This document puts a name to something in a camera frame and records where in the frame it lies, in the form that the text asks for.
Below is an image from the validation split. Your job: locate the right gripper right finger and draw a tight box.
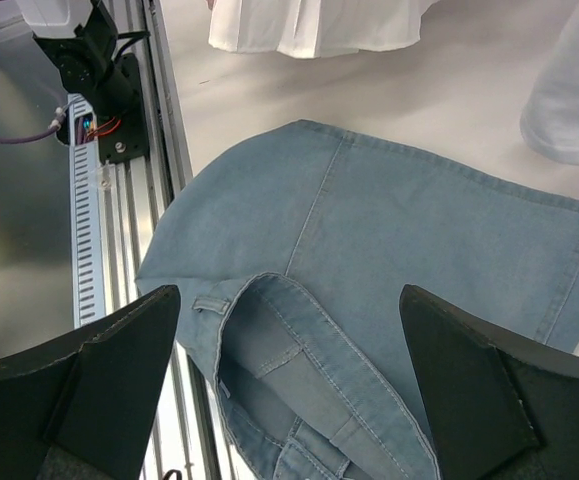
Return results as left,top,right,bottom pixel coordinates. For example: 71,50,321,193
400,285,579,479

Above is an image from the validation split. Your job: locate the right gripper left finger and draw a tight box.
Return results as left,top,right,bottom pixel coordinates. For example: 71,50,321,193
0,286,180,479

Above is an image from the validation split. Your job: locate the blue denim skirt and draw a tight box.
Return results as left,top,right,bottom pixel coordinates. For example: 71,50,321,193
136,120,579,479

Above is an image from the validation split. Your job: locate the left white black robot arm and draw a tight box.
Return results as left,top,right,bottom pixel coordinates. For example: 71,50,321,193
17,0,137,118

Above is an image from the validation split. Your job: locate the white skirt on right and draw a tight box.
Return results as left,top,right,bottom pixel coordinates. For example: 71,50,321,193
520,3,579,166

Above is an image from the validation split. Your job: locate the white ruffled dress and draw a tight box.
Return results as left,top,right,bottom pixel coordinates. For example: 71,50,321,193
208,0,436,59

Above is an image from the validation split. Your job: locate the aluminium mounting rail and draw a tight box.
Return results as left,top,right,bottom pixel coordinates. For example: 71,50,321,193
99,1,238,479

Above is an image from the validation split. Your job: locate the white slotted cable duct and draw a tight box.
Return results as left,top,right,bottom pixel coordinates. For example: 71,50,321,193
68,94,106,328

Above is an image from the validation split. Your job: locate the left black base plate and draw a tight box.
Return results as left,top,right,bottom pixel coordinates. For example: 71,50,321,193
96,53,150,165

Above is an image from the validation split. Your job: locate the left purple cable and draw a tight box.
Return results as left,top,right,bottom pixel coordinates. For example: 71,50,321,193
0,0,78,147

